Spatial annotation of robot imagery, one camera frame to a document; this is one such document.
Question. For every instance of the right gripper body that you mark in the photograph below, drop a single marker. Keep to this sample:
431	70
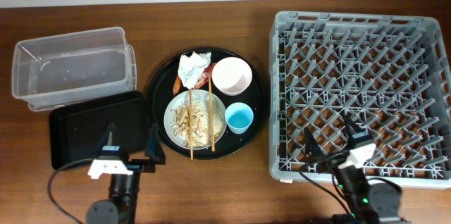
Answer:
332	162

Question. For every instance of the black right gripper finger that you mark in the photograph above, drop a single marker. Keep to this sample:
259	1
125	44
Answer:
356	136
313	150

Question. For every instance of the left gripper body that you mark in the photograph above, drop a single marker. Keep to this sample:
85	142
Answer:
142	166

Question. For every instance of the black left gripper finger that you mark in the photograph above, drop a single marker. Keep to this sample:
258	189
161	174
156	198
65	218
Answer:
105	140
154	150

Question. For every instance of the light blue cup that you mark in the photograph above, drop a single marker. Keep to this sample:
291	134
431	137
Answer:
239	116

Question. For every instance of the wooden chopstick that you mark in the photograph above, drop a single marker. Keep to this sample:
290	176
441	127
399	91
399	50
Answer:
211	115
191	124

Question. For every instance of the pink bowl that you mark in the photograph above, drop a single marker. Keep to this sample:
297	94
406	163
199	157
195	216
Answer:
232	76

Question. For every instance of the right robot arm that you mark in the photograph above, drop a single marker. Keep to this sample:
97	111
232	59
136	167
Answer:
375	200

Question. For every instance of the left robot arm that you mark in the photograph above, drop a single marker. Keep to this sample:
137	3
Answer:
121	205

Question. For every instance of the grey dishwasher rack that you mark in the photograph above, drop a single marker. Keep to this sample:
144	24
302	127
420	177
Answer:
390	74

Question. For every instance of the black rectangular tray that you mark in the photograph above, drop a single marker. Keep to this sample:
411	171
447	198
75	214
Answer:
79	131

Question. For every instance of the white plate with food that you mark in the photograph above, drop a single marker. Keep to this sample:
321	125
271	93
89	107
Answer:
176	119

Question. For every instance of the round black tray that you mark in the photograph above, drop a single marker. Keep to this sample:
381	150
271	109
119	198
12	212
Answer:
160	93

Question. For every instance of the clear plastic bin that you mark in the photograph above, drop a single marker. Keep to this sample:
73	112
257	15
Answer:
51	72

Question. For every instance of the red snack wrapper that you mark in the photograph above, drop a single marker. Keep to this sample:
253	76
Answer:
204	78

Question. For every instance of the crumpled white napkin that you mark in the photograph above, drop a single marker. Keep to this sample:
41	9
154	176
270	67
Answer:
192	67

